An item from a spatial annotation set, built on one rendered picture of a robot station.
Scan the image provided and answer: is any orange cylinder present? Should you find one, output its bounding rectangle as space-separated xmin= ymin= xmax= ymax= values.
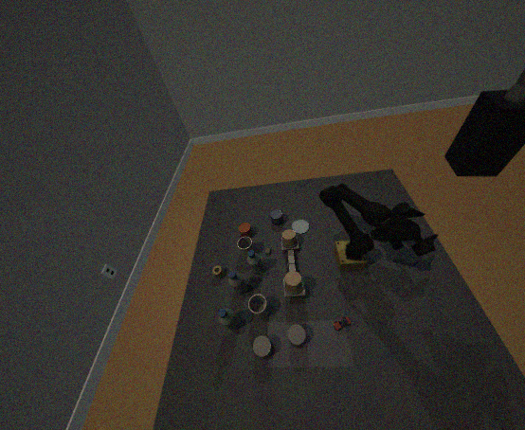
xmin=239 ymin=223 xmax=253 ymax=238

